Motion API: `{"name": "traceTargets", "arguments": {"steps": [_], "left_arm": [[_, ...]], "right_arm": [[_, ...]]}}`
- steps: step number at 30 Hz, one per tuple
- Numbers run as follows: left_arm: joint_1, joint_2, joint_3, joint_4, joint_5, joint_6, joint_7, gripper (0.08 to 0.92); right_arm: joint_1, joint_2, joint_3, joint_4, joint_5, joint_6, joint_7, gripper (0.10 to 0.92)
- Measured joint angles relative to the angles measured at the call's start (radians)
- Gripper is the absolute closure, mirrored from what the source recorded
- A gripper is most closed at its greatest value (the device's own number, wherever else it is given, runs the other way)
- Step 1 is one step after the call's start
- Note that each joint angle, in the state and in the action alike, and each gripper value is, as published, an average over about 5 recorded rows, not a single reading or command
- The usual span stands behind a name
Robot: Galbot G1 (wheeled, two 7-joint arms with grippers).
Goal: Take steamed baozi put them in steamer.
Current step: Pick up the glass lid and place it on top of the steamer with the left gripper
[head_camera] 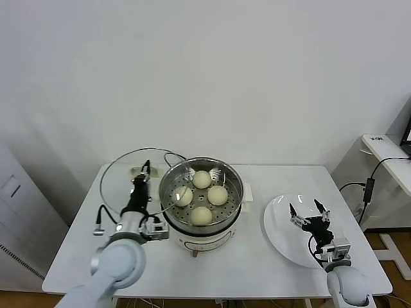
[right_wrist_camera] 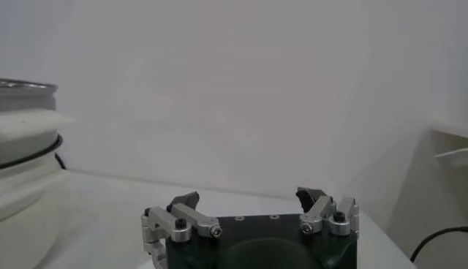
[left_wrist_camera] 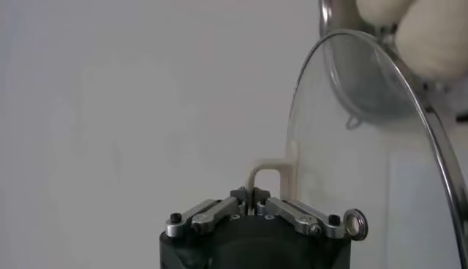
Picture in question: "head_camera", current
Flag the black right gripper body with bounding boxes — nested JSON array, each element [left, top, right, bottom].
[[301, 217, 335, 246]]

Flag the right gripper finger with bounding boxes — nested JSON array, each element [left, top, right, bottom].
[[313, 198, 331, 223], [288, 201, 309, 227]]

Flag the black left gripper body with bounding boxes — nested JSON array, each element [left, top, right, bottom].
[[130, 179, 152, 203]]

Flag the glass lid with cream handle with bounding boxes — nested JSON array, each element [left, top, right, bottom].
[[99, 146, 193, 216]]

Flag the white steamed baozi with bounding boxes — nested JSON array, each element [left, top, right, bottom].
[[171, 186, 194, 208], [192, 170, 213, 190], [189, 206, 213, 227], [207, 185, 229, 206]]

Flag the steel perforated steamer basket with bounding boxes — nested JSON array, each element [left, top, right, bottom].
[[150, 157, 254, 227]]

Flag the white round plate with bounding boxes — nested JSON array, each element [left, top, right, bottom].
[[263, 194, 333, 269]]

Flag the cream electric cooker base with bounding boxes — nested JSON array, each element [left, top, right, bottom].
[[160, 205, 251, 259]]

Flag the white side desk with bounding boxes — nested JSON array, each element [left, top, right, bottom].
[[330, 133, 411, 277]]

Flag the laptop computer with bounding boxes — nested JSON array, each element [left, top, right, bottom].
[[399, 112, 411, 149]]

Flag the white cabinet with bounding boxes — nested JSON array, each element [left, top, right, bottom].
[[0, 141, 70, 293]]

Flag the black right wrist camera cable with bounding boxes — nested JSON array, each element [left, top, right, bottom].
[[307, 235, 328, 269]]

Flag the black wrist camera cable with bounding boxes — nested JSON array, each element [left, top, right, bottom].
[[92, 204, 121, 237], [307, 235, 328, 269]]

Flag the black cooker power cable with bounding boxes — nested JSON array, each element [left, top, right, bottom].
[[164, 152, 189, 169]]

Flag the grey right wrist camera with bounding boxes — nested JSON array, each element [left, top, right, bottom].
[[326, 237, 353, 261]]

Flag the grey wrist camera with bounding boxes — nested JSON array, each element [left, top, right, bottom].
[[326, 237, 353, 261], [143, 216, 170, 241]]

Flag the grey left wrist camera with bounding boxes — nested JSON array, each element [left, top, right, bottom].
[[143, 216, 170, 241]]

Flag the black left wrist camera cable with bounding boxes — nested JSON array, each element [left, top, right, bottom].
[[92, 204, 121, 237]]

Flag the black power adapter cable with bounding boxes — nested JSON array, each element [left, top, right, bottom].
[[338, 156, 411, 227]]

